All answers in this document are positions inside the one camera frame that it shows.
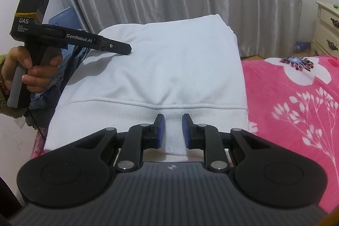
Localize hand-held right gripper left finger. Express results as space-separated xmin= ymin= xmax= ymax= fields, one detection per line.
xmin=74 ymin=114 xmax=166 ymax=172

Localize blue jeans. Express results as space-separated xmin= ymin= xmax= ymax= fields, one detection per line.
xmin=29 ymin=42 xmax=89 ymax=110

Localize blue plastic lid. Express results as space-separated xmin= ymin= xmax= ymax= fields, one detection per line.
xmin=48 ymin=7 xmax=86 ymax=31

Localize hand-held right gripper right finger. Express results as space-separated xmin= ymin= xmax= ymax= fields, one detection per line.
xmin=182 ymin=114 xmax=268 ymax=173

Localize black cable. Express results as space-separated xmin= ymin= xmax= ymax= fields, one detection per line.
xmin=25 ymin=107 xmax=47 ymax=139

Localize pink floral blanket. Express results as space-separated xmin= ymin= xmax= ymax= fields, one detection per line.
xmin=30 ymin=55 xmax=339 ymax=214

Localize person's left hand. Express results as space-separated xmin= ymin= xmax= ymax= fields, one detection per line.
xmin=1 ymin=45 xmax=63 ymax=94

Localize white sweatshirt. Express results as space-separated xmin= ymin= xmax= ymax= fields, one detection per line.
xmin=44 ymin=14 xmax=250 ymax=157

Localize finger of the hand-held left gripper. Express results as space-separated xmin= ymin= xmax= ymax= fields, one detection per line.
xmin=100 ymin=35 xmax=132 ymax=55

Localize cream nightstand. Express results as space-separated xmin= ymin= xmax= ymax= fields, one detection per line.
xmin=311 ymin=0 xmax=339 ymax=57

